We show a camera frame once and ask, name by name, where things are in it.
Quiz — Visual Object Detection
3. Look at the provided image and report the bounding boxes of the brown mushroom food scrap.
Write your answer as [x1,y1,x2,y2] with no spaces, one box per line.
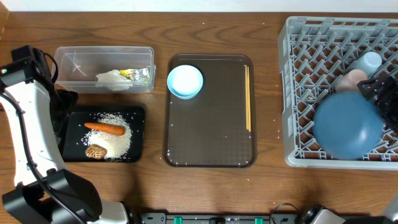
[85,144,107,159]

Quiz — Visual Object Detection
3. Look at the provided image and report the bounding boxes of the black plastic tray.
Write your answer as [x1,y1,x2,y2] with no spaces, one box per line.
[60,106,145,162]

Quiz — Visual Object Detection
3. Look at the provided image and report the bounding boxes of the pile of white rice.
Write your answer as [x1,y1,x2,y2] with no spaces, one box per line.
[81,113,132,161]

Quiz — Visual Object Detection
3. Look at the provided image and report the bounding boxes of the green pandan cake wrapper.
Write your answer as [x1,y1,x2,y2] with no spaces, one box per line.
[119,69,135,82]

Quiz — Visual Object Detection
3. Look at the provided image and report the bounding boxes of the white tissue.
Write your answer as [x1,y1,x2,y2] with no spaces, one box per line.
[95,70,132,91]

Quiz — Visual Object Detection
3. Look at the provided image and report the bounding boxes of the grey dishwasher rack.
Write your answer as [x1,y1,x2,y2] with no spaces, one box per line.
[278,16,397,170]

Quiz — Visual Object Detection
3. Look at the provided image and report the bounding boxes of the light blue cup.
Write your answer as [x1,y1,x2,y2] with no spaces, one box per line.
[353,52,382,78]

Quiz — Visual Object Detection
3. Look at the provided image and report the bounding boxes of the aluminium foil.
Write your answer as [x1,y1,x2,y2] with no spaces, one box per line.
[133,67,150,82]

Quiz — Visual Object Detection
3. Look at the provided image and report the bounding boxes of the clear plastic container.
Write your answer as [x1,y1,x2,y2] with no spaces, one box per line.
[52,46,156,93]

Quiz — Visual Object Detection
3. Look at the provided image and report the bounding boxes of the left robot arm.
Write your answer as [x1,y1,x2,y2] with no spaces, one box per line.
[1,45,134,223]

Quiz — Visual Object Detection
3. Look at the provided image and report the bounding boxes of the dark blue plate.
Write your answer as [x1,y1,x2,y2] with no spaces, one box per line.
[313,91,384,160]

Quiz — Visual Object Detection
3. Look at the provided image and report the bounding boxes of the brown serving tray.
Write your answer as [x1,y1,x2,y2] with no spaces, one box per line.
[163,54,257,168]

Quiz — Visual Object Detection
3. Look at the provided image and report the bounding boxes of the pink cup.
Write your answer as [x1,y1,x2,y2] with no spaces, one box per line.
[335,69,368,91]

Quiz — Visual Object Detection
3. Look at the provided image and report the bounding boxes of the orange carrot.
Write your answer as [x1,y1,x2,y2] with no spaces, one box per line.
[84,123,125,136]

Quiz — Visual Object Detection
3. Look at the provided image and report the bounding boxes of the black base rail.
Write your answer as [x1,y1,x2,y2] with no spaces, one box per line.
[137,212,299,224]

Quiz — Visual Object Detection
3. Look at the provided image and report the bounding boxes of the light blue bowl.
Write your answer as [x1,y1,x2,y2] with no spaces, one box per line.
[167,65,204,100]

